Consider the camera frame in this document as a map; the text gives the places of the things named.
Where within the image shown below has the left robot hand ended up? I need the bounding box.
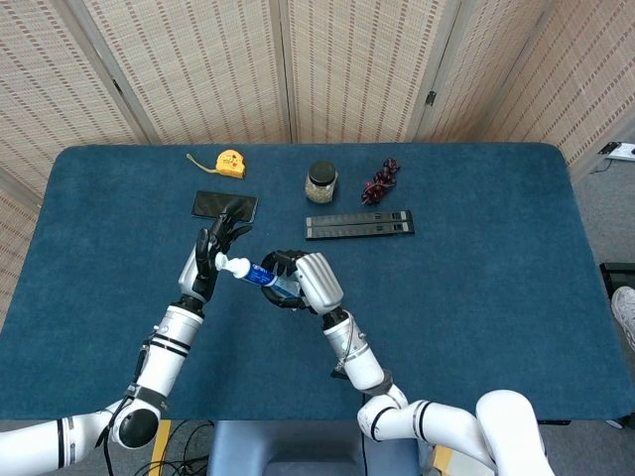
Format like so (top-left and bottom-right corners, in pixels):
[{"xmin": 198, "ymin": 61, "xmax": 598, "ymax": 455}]
[{"xmin": 177, "ymin": 199, "xmax": 255, "ymax": 304}]

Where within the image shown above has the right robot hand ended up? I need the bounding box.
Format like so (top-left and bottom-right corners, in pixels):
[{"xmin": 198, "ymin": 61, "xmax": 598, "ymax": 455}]
[{"xmin": 260, "ymin": 249, "xmax": 345, "ymax": 314}]

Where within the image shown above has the blue white tube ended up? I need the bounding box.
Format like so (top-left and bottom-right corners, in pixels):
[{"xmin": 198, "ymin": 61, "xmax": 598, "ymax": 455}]
[{"xmin": 214, "ymin": 251, "xmax": 302, "ymax": 298}]

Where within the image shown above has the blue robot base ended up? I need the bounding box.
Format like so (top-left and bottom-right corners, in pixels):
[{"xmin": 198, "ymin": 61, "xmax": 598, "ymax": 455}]
[{"xmin": 206, "ymin": 419, "xmax": 433, "ymax": 476}]

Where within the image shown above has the black folded laptop stand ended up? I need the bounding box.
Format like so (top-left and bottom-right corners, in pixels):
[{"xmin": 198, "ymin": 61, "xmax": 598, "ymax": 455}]
[{"xmin": 305, "ymin": 209, "xmax": 416, "ymax": 242}]

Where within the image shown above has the black smartphone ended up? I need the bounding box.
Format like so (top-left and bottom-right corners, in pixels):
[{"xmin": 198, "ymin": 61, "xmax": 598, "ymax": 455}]
[{"xmin": 190, "ymin": 189, "xmax": 259, "ymax": 223}]

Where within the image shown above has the glass jar black lid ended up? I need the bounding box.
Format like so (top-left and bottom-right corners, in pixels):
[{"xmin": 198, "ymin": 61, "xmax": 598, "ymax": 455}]
[{"xmin": 304, "ymin": 161, "xmax": 340, "ymax": 204}]

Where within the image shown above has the dark red grape bunch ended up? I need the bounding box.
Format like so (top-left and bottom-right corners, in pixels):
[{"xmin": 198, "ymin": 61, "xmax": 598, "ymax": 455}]
[{"xmin": 360, "ymin": 157, "xmax": 402, "ymax": 207}]

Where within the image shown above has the yellow tape measure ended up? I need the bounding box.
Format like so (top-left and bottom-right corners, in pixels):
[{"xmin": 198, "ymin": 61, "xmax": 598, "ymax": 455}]
[{"xmin": 186, "ymin": 149, "xmax": 248, "ymax": 179}]

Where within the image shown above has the blue table cloth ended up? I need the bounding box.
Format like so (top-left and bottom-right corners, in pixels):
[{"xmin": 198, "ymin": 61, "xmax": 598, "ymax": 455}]
[{"xmin": 0, "ymin": 142, "xmax": 635, "ymax": 422}]

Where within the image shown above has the yellow floor tape strip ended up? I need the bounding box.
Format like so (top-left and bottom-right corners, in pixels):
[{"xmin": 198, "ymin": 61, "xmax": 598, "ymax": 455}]
[{"xmin": 148, "ymin": 419, "xmax": 173, "ymax": 476}]

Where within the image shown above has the woven folding screen panel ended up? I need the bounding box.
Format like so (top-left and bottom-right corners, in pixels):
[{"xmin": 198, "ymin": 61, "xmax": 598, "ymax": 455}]
[
  {"xmin": 414, "ymin": 0, "xmax": 552, "ymax": 145},
  {"xmin": 277, "ymin": 0, "xmax": 460, "ymax": 145},
  {"xmin": 475, "ymin": 0, "xmax": 635, "ymax": 173},
  {"xmin": 63, "ymin": 0, "xmax": 295, "ymax": 146},
  {"xmin": 0, "ymin": 0, "xmax": 153, "ymax": 199},
  {"xmin": 0, "ymin": 166, "xmax": 44, "ymax": 328}
]

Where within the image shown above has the cardboard box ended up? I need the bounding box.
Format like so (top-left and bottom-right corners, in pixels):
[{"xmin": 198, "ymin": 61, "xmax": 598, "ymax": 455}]
[{"xmin": 431, "ymin": 444, "xmax": 497, "ymax": 476}]

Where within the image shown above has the black box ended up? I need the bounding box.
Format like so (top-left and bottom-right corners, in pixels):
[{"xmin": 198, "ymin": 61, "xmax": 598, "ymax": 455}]
[{"xmin": 598, "ymin": 261, "xmax": 635, "ymax": 298}]

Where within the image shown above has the white sneaker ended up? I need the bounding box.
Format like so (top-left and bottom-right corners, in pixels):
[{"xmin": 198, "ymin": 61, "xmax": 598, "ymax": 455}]
[{"xmin": 610, "ymin": 286, "xmax": 635, "ymax": 351}]

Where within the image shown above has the white power strip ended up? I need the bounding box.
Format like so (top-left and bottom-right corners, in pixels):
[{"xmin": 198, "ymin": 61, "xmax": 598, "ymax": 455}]
[{"xmin": 597, "ymin": 141, "xmax": 635, "ymax": 163}]

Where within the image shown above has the black floor cable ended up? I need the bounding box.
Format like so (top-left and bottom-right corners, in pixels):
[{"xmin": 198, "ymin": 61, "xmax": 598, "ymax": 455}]
[{"xmin": 101, "ymin": 419, "xmax": 214, "ymax": 476}]

